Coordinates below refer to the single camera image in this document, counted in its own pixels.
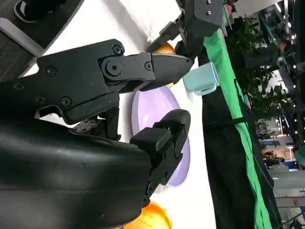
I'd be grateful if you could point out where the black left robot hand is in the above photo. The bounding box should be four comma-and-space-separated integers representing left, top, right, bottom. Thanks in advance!
146, 13, 203, 62

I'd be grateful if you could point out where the green potted plant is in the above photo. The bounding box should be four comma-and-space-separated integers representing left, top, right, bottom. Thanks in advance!
226, 15, 293, 114

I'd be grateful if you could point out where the pale green mug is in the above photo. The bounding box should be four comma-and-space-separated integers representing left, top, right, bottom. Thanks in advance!
183, 62, 220, 96

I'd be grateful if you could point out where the green cloth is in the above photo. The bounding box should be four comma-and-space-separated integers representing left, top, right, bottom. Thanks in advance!
203, 30, 274, 229

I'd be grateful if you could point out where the lilac plate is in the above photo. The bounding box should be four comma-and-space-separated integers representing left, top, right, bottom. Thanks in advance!
131, 85, 191, 187

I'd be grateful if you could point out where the orange and white bread roll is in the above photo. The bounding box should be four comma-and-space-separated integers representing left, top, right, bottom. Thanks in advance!
152, 42, 177, 55
122, 201, 172, 229

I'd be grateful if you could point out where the black cloth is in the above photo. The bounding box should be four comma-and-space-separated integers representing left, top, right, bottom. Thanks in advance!
199, 47, 283, 229

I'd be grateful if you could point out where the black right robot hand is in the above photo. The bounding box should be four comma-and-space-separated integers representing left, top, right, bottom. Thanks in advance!
0, 39, 193, 229

